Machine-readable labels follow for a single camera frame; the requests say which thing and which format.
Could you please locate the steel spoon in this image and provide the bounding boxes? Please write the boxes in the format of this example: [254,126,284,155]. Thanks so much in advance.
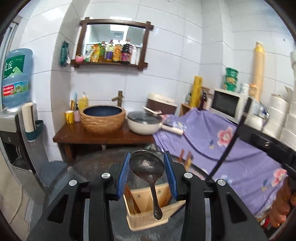
[129,150,165,220]

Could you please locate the right hand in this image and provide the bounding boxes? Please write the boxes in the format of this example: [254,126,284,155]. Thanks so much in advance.
[269,177,295,228]

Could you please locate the brown chopstick in holder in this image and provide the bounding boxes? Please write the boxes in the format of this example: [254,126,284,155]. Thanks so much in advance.
[125,185,140,214]

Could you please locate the cream plastic utensil holder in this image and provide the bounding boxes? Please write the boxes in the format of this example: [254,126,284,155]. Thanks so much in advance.
[124,183,186,232]

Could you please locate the white paper bowl stacks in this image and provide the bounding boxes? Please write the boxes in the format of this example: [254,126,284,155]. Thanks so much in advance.
[261,49,296,153]

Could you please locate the purple floral cloth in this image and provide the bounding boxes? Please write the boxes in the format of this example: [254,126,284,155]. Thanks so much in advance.
[154,108,287,218]

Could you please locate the white pot with lid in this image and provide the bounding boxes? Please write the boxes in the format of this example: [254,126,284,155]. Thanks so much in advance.
[127,111,184,136]

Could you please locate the white kettle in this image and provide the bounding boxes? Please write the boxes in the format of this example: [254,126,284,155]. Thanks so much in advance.
[245,99,269,132]

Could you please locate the brown white rice cooker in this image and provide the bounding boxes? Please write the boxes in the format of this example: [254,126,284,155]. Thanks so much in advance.
[145,93,178,114]

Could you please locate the woven brown basin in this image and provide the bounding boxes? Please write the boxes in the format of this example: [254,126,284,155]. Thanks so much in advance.
[80,105,125,135]

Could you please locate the dark wooden side table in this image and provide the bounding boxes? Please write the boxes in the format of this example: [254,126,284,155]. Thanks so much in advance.
[53,121,154,163]

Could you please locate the brown glass bottle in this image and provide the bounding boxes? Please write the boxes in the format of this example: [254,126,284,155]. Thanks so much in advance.
[198,91,207,110]

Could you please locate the yellow roll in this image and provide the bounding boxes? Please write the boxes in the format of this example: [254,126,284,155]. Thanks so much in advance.
[189,76,203,108]

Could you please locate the white microwave oven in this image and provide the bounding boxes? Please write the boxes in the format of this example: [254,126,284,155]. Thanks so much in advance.
[210,89,248,124]

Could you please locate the bamboo style faucet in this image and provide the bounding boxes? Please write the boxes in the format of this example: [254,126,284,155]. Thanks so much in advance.
[111,90,124,107]

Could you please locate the yellow cup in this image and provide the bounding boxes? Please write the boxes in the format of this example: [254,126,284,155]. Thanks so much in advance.
[65,110,75,124]

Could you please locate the yellow soap bottle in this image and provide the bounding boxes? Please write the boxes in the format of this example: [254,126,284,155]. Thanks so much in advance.
[78,92,89,111]

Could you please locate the green instant noodle cups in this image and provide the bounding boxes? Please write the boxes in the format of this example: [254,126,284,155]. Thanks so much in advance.
[223,67,239,92]

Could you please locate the paper cup stack holder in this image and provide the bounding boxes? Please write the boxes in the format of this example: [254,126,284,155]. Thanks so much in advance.
[22,102,44,142]

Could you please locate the tall paper cup stack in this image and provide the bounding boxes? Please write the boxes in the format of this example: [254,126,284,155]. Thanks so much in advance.
[252,41,265,101]

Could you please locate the beige cloth cover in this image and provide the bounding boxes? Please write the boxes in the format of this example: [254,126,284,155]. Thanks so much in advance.
[1,156,29,240]

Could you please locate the water dispenser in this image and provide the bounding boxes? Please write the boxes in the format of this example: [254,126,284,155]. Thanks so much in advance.
[1,106,49,204]

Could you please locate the wooden framed mirror shelf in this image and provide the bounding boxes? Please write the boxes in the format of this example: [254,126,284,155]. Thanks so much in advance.
[71,17,154,71]

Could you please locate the green hanging packet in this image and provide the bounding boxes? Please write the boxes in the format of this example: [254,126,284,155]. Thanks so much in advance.
[60,41,71,67]

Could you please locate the blue water jug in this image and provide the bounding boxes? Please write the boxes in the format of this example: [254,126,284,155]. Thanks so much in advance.
[2,48,33,108]

